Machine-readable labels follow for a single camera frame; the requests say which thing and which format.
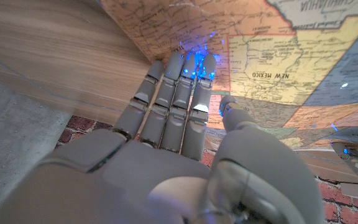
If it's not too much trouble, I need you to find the laminated United States map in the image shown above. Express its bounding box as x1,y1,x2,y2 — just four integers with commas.
99,0,358,152

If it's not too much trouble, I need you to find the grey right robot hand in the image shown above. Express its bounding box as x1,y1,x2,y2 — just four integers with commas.
0,51,326,224

